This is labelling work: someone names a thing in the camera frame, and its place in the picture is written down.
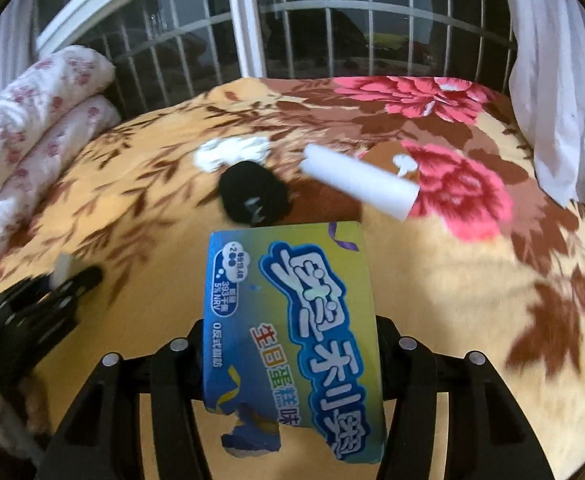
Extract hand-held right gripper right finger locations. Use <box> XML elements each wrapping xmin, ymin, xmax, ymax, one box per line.
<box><xmin>375</xmin><ymin>315</ymin><xmax>556</xmax><ymax>480</ymax></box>

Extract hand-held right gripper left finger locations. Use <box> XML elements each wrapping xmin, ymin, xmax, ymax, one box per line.
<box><xmin>37</xmin><ymin>317</ymin><xmax>228</xmax><ymax>480</ymax></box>

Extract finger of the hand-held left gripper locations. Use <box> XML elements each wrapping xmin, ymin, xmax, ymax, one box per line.
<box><xmin>55</xmin><ymin>266</ymin><xmax>104</xmax><ymax>305</ymax></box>
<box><xmin>0</xmin><ymin>277</ymin><xmax>53</xmax><ymax>308</ymax></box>

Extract small white scrap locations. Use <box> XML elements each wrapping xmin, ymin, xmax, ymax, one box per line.
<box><xmin>50</xmin><ymin>252</ymin><xmax>76</xmax><ymax>291</ymax></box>

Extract blue snack box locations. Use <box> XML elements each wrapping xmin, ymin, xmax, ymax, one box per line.
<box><xmin>202</xmin><ymin>220</ymin><xmax>388</xmax><ymax>466</ymax></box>

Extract person's left hand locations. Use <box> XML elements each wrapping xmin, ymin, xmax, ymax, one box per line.
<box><xmin>20</xmin><ymin>377</ymin><xmax>49</xmax><ymax>433</ymax></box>

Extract white pink floral folded quilt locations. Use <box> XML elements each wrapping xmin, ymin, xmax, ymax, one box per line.
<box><xmin>0</xmin><ymin>45</ymin><xmax>122</xmax><ymax>266</ymax></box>

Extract black fabric pouch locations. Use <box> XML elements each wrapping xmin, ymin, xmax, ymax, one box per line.
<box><xmin>217</xmin><ymin>161</ymin><xmax>293</xmax><ymax>226</ymax></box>

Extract white crumpled tissue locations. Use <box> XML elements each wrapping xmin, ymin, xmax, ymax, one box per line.
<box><xmin>194</xmin><ymin>136</ymin><xmax>272</xmax><ymax>172</ymax></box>

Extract white sheer curtain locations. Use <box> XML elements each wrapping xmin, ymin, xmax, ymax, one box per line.
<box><xmin>0</xmin><ymin>0</ymin><xmax>43</xmax><ymax>121</ymax></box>
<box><xmin>495</xmin><ymin>0</ymin><xmax>585</xmax><ymax>248</ymax></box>

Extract white barred window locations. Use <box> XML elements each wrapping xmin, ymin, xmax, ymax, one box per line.
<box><xmin>37</xmin><ymin>0</ymin><xmax>518</xmax><ymax>121</ymax></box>

